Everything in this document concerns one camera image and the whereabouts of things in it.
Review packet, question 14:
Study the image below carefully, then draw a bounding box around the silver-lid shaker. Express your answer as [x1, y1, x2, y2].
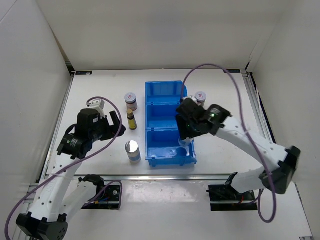
[125, 140, 141, 164]
[178, 137, 193, 148]

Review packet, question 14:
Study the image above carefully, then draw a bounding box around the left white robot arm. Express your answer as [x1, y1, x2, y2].
[16, 108, 126, 240]

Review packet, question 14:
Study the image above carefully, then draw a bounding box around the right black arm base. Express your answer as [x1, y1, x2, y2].
[206, 184, 258, 212]

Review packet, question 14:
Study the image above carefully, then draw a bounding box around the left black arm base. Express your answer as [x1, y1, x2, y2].
[82, 180, 123, 210]

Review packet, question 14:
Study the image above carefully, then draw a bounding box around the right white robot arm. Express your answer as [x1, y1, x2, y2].
[175, 97, 301, 200]

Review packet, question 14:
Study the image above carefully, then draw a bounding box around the left yellow small bottle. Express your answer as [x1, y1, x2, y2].
[126, 109, 138, 130]

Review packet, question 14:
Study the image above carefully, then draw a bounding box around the blue three-compartment bin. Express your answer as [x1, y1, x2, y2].
[145, 81, 197, 168]

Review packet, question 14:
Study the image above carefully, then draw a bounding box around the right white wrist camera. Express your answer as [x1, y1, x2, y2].
[185, 95, 198, 104]

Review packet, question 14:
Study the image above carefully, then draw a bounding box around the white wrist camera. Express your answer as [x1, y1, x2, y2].
[86, 99, 106, 118]
[185, 95, 198, 104]

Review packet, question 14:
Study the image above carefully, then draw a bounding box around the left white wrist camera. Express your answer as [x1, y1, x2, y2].
[86, 99, 106, 118]

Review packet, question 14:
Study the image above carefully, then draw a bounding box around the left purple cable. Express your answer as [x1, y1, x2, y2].
[4, 96, 123, 240]

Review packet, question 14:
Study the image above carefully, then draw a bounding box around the purple cable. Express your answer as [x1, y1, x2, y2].
[181, 63, 278, 223]
[4, 96, 123, 240]

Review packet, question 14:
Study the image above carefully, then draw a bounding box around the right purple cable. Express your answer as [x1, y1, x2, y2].
[181, 63, 278, 223]

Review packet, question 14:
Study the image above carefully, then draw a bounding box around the aluminium front rail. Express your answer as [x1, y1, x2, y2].
[27, 174, 276, 193]

